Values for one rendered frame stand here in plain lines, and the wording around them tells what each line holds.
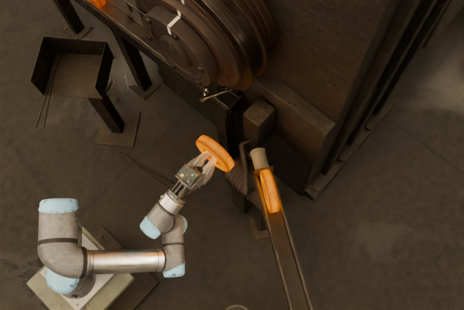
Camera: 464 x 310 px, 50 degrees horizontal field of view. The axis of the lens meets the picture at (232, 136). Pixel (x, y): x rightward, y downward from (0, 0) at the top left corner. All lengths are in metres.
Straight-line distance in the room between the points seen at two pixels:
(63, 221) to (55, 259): 0.11
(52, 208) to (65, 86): 0.72
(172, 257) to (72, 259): 0.34
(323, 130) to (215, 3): 0.59
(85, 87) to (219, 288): 1.10
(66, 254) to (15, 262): 1.12
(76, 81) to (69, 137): 0.64
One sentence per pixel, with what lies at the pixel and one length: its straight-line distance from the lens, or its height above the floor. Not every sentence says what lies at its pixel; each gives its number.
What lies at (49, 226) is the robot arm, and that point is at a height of 0.97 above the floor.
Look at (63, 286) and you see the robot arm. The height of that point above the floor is 0.56.
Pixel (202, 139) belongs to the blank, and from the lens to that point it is 1.67.
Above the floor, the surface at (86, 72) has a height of 0.60.
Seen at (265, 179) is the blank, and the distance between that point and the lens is 1.73.
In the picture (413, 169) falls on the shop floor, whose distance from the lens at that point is 2.68.
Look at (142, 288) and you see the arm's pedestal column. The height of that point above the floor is 0.02.
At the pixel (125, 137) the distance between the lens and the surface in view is 2.68.
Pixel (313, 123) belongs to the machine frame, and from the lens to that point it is 1.71.
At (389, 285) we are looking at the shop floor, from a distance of 2.53.
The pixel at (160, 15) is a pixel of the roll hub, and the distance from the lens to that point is 1.47.
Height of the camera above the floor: 2.44
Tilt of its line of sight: 69 degrees down
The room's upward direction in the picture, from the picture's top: 5 degrees counter-clockwise
